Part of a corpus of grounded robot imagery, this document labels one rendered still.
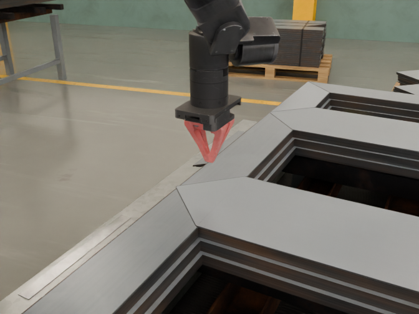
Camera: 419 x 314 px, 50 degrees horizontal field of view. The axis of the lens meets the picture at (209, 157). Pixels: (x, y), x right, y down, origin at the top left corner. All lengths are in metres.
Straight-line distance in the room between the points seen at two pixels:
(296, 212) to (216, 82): 0.24
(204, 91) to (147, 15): 7.72
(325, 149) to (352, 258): 0.43
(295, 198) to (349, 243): 0.14
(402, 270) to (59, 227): 1.93
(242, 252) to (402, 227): 0.24
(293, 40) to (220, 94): 4.18
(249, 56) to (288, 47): 4.18
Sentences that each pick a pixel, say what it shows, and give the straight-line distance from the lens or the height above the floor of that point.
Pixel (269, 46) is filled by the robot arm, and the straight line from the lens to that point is 0.67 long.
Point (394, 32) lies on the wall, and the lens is 7.53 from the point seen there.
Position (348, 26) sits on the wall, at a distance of 7.51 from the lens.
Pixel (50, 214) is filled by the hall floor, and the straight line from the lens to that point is 2.47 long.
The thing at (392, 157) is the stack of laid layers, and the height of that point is 0.85.
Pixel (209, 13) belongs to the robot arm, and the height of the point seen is 1.17.
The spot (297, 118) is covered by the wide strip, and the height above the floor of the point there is 0.87.
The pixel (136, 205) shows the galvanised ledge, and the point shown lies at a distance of 1.10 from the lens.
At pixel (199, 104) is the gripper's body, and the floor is 1.03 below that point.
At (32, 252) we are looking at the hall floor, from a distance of 2.22.
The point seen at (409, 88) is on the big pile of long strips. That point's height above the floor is 0.85.
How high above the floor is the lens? 1.24
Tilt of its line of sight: 25 degrees down
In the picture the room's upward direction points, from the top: straight up
